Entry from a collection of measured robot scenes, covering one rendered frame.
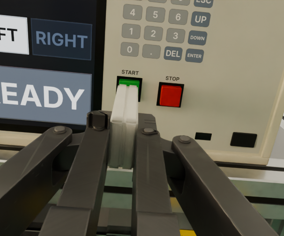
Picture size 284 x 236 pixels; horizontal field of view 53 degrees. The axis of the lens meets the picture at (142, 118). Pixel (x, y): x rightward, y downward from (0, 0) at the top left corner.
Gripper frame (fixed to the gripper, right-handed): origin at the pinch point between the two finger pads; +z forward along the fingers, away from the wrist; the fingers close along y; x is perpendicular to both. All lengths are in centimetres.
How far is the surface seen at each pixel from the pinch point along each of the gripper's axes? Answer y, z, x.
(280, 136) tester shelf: 19.7, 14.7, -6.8
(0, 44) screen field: -11.0, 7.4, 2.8
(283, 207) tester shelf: 16.0, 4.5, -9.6
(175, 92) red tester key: 4.2, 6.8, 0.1
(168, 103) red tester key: 3.7, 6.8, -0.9
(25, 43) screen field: -9.0, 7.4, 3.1
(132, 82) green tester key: 0.3, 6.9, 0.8
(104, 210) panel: -2.2, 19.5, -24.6
